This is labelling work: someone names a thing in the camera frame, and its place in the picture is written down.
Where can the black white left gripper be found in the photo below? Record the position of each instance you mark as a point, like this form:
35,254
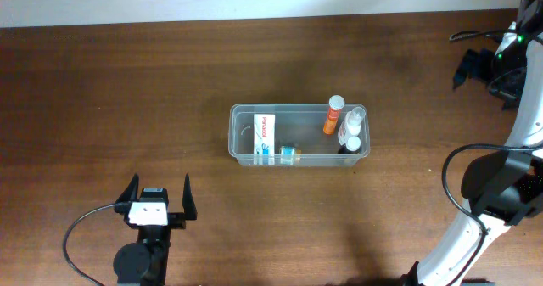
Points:
176,222

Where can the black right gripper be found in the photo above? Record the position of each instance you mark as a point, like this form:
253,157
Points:
481,66

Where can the white green medicine box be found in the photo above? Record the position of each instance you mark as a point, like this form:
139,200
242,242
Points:
264,139

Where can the white lotion bottle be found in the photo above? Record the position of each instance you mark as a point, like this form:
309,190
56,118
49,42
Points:
351,125

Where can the small gold-lidded balm jar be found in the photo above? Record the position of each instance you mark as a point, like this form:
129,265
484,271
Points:
289,155

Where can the orange vitamin tube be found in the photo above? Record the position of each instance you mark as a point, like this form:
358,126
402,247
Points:
335,105

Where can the dark bottle white cap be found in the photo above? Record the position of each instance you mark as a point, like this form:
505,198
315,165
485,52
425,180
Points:
352,146

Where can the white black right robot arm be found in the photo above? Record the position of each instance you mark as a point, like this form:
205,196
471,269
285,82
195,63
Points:
504,186

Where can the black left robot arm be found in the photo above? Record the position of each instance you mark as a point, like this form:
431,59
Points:
144,262

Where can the clear plastic container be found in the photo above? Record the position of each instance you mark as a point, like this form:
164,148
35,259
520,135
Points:
299,125

